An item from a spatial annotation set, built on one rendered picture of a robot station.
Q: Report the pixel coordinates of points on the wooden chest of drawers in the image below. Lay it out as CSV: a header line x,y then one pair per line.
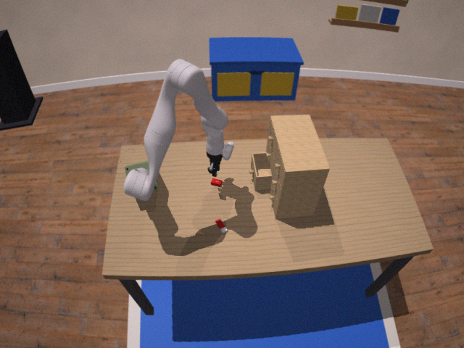
x,y
305,164

